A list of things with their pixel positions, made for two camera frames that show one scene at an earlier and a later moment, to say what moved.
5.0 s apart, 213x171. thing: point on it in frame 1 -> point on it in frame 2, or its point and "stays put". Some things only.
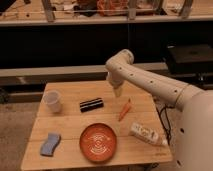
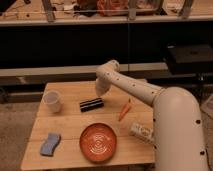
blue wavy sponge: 53,140 stays put
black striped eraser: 91,104 stays put
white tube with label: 147,134 stays put
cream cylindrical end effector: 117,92 -> 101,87
